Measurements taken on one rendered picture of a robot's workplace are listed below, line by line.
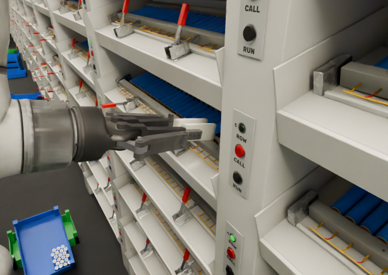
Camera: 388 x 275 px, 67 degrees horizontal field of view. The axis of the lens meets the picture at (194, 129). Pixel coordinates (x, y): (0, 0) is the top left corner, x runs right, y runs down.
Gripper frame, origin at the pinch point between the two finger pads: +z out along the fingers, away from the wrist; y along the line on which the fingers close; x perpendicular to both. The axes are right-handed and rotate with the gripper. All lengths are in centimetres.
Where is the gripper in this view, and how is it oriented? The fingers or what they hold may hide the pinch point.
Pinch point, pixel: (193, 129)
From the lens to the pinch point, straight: 50.3
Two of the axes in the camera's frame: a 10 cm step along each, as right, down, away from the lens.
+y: -5.6, -3.8, 7.4
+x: -2.0, 9.3, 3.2
